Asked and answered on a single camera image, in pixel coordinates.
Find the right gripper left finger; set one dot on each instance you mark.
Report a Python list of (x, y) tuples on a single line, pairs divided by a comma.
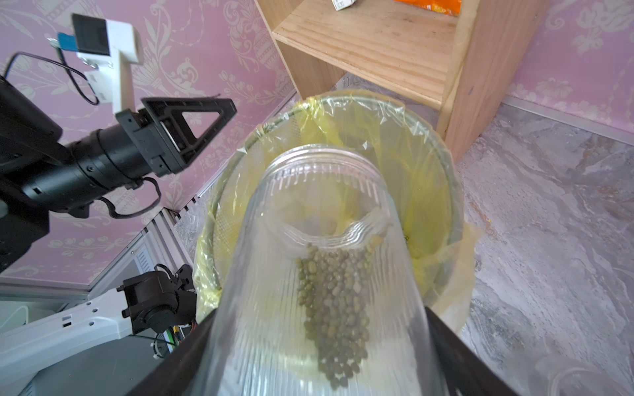
[(175, 376)]

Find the jar with green lid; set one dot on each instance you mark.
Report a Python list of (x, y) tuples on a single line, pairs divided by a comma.
[(320, 298)]

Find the wooden two-tier shelf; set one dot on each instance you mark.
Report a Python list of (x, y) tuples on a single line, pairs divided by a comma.
[(461, 66)]

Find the tall clear jar white lid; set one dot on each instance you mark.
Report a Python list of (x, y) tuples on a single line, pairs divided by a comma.
[(558, 375)]

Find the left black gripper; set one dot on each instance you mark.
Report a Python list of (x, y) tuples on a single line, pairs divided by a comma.
[(170, 133)]

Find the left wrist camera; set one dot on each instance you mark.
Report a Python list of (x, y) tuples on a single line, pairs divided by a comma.
[(110, 49)]

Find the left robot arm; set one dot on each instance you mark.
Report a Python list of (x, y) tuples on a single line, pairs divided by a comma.
[(40, 176)]

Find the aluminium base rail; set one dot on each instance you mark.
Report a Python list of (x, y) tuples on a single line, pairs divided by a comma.
[(82, 259)]

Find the green white carton box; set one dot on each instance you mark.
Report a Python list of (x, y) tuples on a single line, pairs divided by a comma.
[(342, 4)]

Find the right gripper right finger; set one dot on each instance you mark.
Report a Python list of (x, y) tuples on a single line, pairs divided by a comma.
[(464, 373)]

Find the orange snack bag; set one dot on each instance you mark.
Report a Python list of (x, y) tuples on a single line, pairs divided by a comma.
[(446, 7)]

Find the yellow plastic bin liner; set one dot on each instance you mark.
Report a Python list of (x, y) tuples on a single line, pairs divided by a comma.
[(414, 162)]

